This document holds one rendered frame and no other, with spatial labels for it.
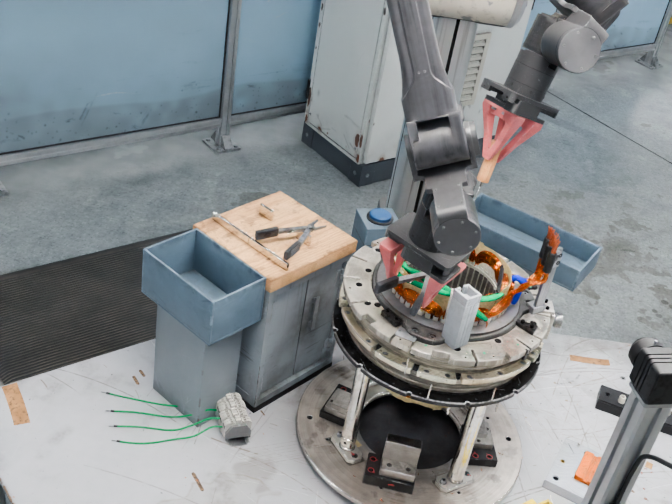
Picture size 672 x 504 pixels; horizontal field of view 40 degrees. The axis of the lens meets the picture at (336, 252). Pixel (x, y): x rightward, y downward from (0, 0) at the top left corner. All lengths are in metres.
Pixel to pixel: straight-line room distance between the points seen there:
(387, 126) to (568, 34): 2.62
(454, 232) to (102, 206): 2.57
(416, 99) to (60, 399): 0.83
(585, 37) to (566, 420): 0.80
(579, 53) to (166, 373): 0.84
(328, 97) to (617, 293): 1.41
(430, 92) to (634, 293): 2.65
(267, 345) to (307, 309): 0.09
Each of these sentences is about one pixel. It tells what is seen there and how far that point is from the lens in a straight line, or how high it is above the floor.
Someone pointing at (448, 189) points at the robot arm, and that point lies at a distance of 1.10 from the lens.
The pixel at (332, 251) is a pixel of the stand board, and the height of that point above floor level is 1.06.
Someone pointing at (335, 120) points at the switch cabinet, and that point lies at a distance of 3.90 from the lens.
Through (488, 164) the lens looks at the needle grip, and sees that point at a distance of 1.30.
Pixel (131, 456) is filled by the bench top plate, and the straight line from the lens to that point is 1.52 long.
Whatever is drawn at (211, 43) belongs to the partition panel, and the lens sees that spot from 3.77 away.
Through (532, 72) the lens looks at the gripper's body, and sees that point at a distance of 1.26.
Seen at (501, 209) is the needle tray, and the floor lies 1.05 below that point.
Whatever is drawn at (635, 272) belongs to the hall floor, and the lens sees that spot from 3.80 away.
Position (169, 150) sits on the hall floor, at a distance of 3.95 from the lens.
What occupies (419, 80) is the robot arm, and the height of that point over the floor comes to 1.48.
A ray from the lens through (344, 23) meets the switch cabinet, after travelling 3.76.
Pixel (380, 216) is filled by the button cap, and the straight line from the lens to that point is 1.66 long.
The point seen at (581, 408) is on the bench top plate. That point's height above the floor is 0.78.
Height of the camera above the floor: 1.90
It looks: 34 degrees down
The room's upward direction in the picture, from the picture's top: 10 degrees clockwise
